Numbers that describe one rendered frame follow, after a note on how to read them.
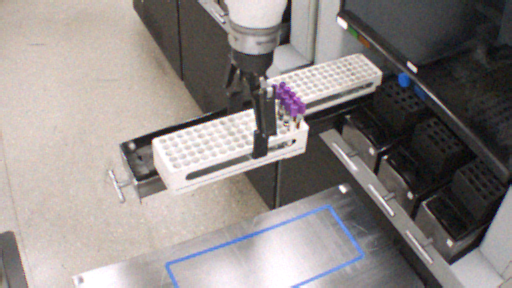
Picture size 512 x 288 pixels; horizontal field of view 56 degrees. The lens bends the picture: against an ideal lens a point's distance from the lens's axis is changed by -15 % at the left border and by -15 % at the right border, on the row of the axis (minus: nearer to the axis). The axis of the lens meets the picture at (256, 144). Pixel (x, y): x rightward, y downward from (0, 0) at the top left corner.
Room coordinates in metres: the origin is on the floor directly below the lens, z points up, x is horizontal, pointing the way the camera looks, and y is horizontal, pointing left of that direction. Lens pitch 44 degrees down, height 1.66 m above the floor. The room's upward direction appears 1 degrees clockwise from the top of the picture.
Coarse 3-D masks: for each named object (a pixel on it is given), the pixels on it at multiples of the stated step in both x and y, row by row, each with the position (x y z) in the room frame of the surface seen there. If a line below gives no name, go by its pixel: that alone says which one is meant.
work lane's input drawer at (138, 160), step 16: (384, 80) 1.11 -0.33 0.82; (368, 96) 1.04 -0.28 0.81; (224, 112) 0.98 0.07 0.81; (320, 112) 0.98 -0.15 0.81; (336, 112) 0.99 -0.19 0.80; (352, 112) 1.01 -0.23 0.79; (176, 128) 0.92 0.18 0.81; (320, 128) 0.97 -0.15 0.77; (128, 144) 0.86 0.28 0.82; (144, 144) 0.87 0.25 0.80; (128, 160) 0.82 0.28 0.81; (144, 160) 0.82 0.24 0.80; (112, 176) 0.82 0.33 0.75; (128, 176) 0.83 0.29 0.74; (144, 176) 0.77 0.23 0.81; (160, 176) 0.78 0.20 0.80; (144, 192) 0.76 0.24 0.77
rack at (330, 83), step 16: (320, 64) 1.10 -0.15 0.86; (336, 64) 1.11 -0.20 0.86; (352, 64) 1.11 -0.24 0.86; (368, 64) 1.11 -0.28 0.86; (272, 80) 1.03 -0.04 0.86; (288, 80) 1.03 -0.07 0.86; (304, 80) 1.03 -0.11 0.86; (320, 80) 1.04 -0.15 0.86; (336, 80) 1.05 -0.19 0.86; (352, 80) 1.05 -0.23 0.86; (368, 80) 1.05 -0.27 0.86; (304, 96) 0.98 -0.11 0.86; (320, 96) 0.98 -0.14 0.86; (336, 96) 1.04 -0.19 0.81; (352, 96) 1.03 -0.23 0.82
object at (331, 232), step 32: (320, 192) 0.73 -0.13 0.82; (352, 192) 0.73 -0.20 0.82; (256, 224) 0.64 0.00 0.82; (288, 224) 0.65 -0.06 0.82; (320, 224) 0.65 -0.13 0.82; (352, 224) 0.64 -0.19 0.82; (160, 256) 0.56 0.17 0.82; (192, 256) 0.56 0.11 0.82; (224, 256) 0.57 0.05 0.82; (256, 256) 0.57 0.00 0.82; (288, 256) 0.57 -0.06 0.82; (320, 256) 0.57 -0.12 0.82; (352, 256) 0.57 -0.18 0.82; (384, 256) 0.56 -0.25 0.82
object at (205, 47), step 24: (192, 0) 1.83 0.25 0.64; (312, 0) 1.29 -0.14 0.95; (192, 24) 1.84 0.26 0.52; (216, 24) 1.63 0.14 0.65; (312, 24) 1.28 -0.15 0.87; (192, 48) 1.85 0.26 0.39; (216, 48) 1.63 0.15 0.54; (288, 48) 1.35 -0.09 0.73; (312, 48) 1.28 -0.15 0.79; (192, 72) 1.86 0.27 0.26; (216, 72) 1.64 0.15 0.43; (288, 72) 1.25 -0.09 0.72; (192, 96) 1.87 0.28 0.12; (216, 96) 1.64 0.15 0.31; (264, 168) 1.30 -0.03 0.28; (264, 192) 1.30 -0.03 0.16
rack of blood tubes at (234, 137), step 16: (192, 128) 0.79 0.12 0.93; (208, 128) 0.81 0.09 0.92; (224, 128) 0.81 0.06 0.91; (240, 128) 0.80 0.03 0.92; (256, 128) 0.80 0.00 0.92; (304, 128) 0.81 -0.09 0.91; (160, 144) 0.74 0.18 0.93; (176, 144) 0.75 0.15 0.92; (192, 144) 0.75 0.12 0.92; (208, 144) 0.75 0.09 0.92; (224, 144) 0.76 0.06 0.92; (240, 144) 0.76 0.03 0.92; (272, 144) 0.77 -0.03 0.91; (304, 144) 0.81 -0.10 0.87; (160, 160) 0.71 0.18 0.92; (176, 160) 0.71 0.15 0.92; (192, 160) 0.71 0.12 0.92; (208, 160) 0.71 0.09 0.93; (224, 160) 0.72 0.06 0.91; (240, 160) 0.77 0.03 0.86; (256, 160) 0.75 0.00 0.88; (272, 160) 0.77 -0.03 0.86; (176, 176) 0.67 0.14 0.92; (192, 176) 0.72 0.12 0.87; (208, 176) 0.70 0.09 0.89; (224, 176) 0.72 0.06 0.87; (176, 192) 0.67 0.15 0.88
